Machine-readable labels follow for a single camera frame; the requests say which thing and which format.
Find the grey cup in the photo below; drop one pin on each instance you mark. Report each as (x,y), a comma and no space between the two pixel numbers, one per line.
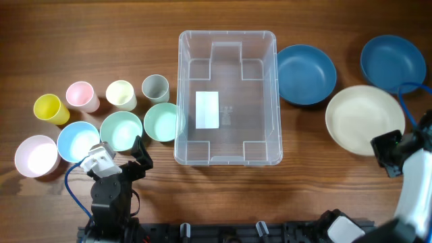
(156,88)

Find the mint green small bowl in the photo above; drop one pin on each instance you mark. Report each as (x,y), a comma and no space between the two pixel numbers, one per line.
(120,130)

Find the yellow cup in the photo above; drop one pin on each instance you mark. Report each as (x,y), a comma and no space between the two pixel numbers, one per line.
(49,108)

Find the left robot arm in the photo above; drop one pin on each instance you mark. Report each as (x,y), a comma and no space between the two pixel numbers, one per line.
(112,219)

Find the light blue small bowl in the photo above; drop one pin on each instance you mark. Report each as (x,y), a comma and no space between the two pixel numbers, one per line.
(75,141)

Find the dark blue bowl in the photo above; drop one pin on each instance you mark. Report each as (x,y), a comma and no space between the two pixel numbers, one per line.
(393,64)
(306,75)

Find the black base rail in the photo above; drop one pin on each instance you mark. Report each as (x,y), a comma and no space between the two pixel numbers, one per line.
(290,231)

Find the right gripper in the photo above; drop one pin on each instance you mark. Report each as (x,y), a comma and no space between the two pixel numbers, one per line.
(378,146)

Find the cream bowl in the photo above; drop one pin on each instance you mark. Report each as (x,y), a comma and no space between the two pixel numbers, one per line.
(357,114)

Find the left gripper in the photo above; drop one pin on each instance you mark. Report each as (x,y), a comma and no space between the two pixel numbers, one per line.
(138,150)

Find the large pink bowl cup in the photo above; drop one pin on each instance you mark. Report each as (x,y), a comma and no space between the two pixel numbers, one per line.
(37,156)

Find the clear plastic storage bin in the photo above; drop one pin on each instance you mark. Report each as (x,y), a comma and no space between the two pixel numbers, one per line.
(241,65)

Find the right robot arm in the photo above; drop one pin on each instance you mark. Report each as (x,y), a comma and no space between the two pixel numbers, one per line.
(412,219)

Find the cream cup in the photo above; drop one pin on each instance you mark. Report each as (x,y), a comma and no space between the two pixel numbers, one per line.
(121,94)

